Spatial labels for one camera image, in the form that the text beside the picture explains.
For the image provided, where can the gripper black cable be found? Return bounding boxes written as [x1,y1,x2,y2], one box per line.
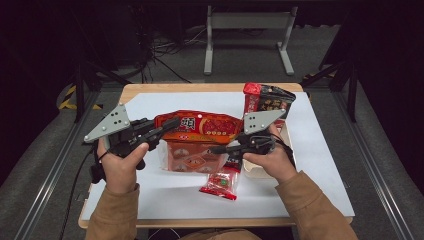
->
[271,132,297,168]
[58,141,108,240]

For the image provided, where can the person's right hand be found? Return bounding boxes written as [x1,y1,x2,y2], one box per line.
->
[242,122,298,185]

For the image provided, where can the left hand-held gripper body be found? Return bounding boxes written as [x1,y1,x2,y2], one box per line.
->
[83,102,158,171]

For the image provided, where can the white plastic container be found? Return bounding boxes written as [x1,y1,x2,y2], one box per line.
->
[241,122,295,180]

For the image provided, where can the person's left hand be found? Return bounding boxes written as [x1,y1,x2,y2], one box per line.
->
[96,137,151,195]

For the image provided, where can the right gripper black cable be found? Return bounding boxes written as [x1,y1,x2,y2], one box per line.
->
[271,132,297,168]

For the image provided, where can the white table mat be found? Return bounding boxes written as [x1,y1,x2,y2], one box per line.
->
[81,91,356,221]

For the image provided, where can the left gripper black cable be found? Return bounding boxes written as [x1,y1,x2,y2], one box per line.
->
[58,141,108,240]

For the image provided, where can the bundle of black floor cables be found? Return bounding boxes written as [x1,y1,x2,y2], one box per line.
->
[131,6,209,85]

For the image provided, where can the grey metal stand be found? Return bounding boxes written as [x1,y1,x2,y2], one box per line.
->
[203,4,299,77]

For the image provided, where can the aluminium floor rail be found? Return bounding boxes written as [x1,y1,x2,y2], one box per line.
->
[13,89,102,240]
[332,89,416,240]

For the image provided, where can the yellow and black floor tape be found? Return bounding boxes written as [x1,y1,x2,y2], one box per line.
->
[57,84,103,111]

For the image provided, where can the large orange food packet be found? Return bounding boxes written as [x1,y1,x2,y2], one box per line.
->
[153,109,245,175]

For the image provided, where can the wooden table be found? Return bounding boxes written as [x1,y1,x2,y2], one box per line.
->
[77,82,355,230]

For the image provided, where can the person's lap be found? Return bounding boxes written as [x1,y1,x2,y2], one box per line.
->
[177,228,263,240]

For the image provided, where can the black tripod stand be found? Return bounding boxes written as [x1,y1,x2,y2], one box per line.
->
[70,6,133,124]
[299,6,365,124]

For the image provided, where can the small red clear packet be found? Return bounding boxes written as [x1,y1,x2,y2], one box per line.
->
[198,154,243,202]

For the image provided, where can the red and black food packet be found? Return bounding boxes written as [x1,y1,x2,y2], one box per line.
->
[242,81,297,130]

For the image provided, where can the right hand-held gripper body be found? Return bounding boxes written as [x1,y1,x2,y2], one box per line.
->
[233,108,288,157]

